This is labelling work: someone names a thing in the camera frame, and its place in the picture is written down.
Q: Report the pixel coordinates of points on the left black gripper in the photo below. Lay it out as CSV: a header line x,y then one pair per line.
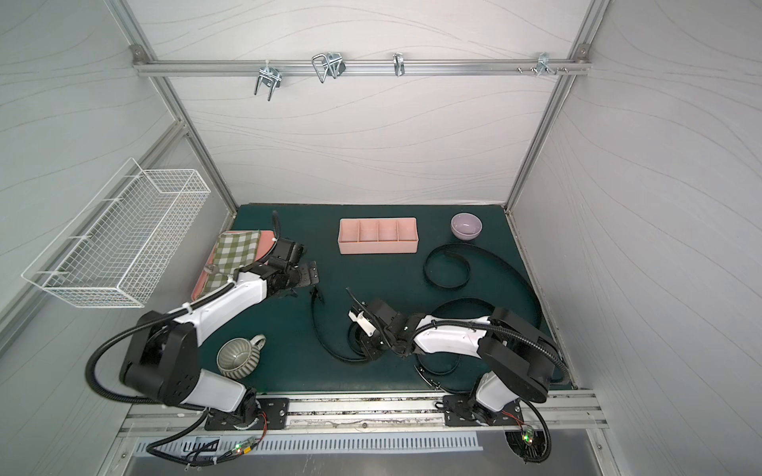
x,y
304,276

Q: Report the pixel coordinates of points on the pink compartment storage box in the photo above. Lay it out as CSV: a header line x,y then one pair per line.
x,y
366,236

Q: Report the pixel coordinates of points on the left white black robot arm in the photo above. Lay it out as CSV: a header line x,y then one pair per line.
x,y
162,361

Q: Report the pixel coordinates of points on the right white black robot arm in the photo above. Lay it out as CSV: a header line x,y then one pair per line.
x,y
522,362

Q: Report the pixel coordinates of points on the pink plastic tray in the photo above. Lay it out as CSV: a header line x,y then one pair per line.
x,y
265,244

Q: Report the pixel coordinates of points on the green checkered cloth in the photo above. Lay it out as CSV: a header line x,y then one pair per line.
x,y
229,256

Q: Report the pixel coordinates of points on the dark green table mat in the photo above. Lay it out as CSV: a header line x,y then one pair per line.
x,y
294,362

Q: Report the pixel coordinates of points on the grey ribbed ceramic mug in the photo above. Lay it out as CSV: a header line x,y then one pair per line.
x,y
239,357

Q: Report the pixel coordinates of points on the purple small bowl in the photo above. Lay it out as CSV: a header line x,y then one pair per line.
x,y
466,226

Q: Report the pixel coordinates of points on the metal hook clamp left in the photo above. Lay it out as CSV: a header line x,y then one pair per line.
x,y
269,79

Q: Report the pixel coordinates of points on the metal hook clamp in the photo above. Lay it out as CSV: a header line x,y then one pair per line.
x,y
328,65
269,79
543,66

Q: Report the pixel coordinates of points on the metal hook clamp centre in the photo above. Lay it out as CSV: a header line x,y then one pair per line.
x,y
328,65

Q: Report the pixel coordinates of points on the metal hook clamp right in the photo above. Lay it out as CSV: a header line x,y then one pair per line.
x,y
543,66

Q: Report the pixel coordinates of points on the white wire basket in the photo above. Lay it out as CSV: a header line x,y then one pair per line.
x,y
113,253

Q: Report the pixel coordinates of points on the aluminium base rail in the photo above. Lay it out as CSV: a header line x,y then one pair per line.
x,y
411,411

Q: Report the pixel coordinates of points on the metal ring clamp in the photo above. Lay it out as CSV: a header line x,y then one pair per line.
x,y
399,64

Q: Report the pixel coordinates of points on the aluminium crossbar rail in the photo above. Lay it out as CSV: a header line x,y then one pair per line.
x,y
354,68

